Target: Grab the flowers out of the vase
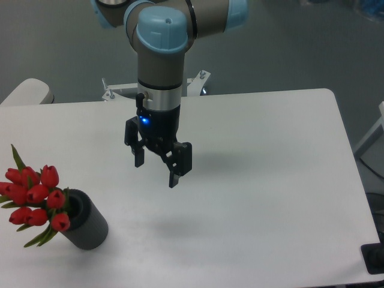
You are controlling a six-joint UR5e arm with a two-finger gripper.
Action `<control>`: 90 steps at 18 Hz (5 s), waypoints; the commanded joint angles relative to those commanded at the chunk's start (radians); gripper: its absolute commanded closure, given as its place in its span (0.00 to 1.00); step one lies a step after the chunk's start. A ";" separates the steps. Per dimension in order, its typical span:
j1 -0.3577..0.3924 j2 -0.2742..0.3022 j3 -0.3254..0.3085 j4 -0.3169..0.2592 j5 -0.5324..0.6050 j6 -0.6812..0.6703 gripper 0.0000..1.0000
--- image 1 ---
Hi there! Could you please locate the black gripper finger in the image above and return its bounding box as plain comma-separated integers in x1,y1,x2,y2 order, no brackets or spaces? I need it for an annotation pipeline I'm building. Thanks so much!
160,141,192,188
124,117,145,167

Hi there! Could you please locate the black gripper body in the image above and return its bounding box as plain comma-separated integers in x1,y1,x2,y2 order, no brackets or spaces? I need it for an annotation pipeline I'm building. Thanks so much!
136,104,181,162

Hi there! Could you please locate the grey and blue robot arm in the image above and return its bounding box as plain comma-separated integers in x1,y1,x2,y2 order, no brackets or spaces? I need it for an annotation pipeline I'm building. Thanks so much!
92,1,248,187

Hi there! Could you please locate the dark grey ribbed vase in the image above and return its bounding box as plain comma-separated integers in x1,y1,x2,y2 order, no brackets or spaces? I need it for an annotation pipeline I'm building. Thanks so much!
61,189,109,250

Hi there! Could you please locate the white chair backrest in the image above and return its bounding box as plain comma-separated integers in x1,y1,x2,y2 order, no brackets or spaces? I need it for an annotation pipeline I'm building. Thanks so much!
1,78,55,107

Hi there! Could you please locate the red tulip bouquet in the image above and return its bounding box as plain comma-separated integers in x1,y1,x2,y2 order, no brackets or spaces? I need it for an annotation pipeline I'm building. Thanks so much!
1,145,74,248

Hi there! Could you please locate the white furniture leg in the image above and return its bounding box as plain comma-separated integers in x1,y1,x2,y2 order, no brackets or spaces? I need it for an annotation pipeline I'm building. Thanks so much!
353,102,383,158

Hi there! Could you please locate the black device at table edge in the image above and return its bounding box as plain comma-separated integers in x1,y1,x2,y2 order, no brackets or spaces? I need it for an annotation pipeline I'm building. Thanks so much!
361,243,383,275

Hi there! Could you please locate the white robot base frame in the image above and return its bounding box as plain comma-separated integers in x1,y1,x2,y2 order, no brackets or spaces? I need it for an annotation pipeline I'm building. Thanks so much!
102,70,211,101

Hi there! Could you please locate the black cable on floor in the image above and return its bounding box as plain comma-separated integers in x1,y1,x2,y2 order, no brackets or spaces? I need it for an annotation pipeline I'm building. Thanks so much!
358,149,384,178

